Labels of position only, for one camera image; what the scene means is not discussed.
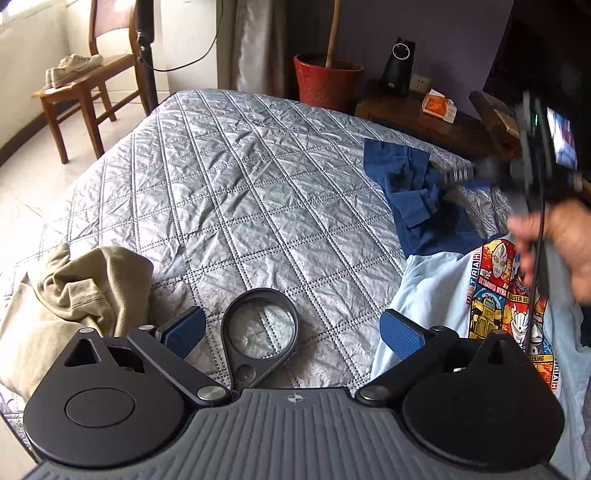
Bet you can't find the wooden chair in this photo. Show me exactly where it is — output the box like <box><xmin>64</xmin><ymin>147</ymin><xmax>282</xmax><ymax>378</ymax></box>
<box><xmin>31</xmin><ymin>0</ymin><xmax>160</xmax><ymax>164</ymax></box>

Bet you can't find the black standing fan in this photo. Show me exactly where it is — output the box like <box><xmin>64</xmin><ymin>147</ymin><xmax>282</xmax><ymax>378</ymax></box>
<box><xmin>134</xmin><ymin>0</ymin><xmax>160</xmax><ymax>112</ymax></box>

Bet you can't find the orange tissue pack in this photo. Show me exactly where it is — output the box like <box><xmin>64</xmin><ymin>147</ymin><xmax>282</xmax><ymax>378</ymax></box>
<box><xmin>422</xmin><ymin>89</ymin><xmax>458</xmax><ymax>124</ymax></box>

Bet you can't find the black speaker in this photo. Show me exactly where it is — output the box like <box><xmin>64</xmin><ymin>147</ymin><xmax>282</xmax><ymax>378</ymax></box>
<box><xmin>380</xmin><ymin>38</ymin><xmax>416</xmax><ymax>97</ymax></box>

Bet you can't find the black magnifying glass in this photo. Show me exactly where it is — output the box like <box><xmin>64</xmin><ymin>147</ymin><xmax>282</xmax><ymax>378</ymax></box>
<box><xmin>221</xmin><ymin>287</ymin><xmax>300</xmax><ymax>392</ymax></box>

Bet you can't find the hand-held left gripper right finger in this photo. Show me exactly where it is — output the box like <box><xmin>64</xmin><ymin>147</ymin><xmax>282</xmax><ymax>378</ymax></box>
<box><xmin>355</xmin><ymin>309</ymin><xmax>533</xmax><ymax>410</ymax></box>

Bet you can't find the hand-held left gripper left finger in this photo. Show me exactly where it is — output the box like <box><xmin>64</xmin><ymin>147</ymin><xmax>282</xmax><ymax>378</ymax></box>
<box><xmin>51</xmin><ymin>305</ymin><xmax>233</xmax><ymax>409</ymax></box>

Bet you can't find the beige garment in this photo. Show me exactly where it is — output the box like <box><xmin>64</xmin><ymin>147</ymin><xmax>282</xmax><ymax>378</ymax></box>
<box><xmin>0</xmin><ymin>243</ymin><xmax>154</xmax><ymax>403</ymax></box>

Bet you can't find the beige curtain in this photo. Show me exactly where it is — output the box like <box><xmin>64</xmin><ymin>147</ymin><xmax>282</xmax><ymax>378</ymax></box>
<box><xmin>231</xmin><ymin>0</ymin><xmax>342</xmax><ymax>99</ymax></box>

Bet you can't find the dark wooden side table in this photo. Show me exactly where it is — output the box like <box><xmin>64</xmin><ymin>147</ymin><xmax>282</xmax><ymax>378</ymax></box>
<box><xmin>355</xmin><ymin>78</ymin><xmax>509</xmax><ymax>160</ymax></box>

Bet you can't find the green potted tree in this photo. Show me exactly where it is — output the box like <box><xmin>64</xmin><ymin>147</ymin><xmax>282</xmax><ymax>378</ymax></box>
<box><xmin>324</xmin><ymin>0</ymin><xmax>343</xmax><ymax>70</ymax></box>

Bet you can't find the black flat screen television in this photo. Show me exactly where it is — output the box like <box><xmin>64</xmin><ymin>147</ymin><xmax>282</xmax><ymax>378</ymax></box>
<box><xmin>482</xmin><ymin>0</ymin><xmax>591</xmax><ymax>137</ymax></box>

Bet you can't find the grey quilted bedspread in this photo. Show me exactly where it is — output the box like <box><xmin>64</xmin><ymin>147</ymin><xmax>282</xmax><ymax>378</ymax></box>
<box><xmin>0</xmin><ymin>89</ymin><xmax>522</xmax><ymax>416</ymax></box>

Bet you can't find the light blue navy printed T-shirt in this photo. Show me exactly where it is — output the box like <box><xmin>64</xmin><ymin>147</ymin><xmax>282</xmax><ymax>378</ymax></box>
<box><xmin>363</xmin><ymin>137</ymin><xmax>591</xmax><ymax>467</ymax></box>

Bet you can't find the red plant pot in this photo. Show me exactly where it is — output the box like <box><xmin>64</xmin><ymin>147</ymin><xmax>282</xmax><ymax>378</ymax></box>
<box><xmin>294</xmin><ymin>53</ymin><xmax>365</xmax><ymax>114</ymax></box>

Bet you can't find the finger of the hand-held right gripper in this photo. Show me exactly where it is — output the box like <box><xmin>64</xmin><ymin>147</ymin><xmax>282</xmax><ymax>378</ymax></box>
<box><xmin>438</xmin><ymin>164</ymin><xmax>478</xmax><ymax>188</ymax></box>

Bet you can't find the beige sneaker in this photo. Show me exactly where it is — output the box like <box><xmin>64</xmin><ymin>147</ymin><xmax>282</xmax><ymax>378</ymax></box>
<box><xmin>60</xmin><ymin>53</ymin><xmax>105</xmax><ymax>75</ymax></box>
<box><xmin>45</xmin><ymin>65</ymin><xmax>82</xmax><ymax>89</ymax></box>

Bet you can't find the person's right hand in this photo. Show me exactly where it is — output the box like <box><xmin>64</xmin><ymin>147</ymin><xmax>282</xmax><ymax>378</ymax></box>
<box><xmin>508</xmin><ymin>198</ymin><xmax>591</xmax><ymax>306</ymax></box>

